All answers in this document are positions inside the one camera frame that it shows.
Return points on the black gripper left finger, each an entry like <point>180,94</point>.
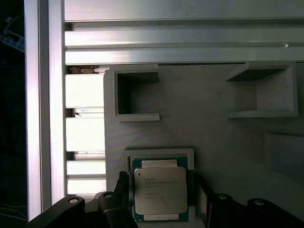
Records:
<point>114,213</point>

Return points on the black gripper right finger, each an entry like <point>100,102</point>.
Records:
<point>237,216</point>

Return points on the silver green CPU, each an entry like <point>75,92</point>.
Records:
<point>159,190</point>

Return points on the grey plastic parts rack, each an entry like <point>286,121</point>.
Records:
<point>190,123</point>

